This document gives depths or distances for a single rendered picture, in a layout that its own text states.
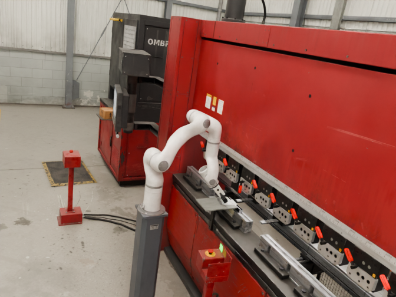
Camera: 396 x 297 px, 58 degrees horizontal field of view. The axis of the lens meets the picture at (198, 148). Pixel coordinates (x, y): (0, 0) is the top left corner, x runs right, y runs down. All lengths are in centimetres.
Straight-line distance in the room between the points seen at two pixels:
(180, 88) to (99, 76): 641
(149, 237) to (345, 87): 154
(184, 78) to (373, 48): 182
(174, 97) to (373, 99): 188
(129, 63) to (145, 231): 148
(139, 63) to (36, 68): 624
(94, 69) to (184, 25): 647
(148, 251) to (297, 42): 166
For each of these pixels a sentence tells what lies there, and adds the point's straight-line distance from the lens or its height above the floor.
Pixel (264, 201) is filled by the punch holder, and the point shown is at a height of 121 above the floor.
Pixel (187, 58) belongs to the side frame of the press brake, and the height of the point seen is 197.
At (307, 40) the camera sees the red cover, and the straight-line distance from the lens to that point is 211.
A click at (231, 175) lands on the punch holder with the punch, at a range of 269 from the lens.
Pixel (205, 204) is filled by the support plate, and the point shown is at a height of 100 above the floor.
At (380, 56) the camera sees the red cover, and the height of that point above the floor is 220.
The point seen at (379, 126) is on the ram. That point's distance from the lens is 177.
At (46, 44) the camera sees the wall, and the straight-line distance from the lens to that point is 925.
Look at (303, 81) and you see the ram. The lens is 211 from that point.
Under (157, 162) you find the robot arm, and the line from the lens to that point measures 225.
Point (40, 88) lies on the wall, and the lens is 938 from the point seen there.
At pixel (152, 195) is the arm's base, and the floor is 113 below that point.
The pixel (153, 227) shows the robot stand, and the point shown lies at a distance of 248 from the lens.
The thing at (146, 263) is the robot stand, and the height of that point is 62.
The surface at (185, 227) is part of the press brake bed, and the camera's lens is 326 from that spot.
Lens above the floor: 219
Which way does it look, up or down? 18 degrees down
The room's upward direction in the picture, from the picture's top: 8 degrees clockwise
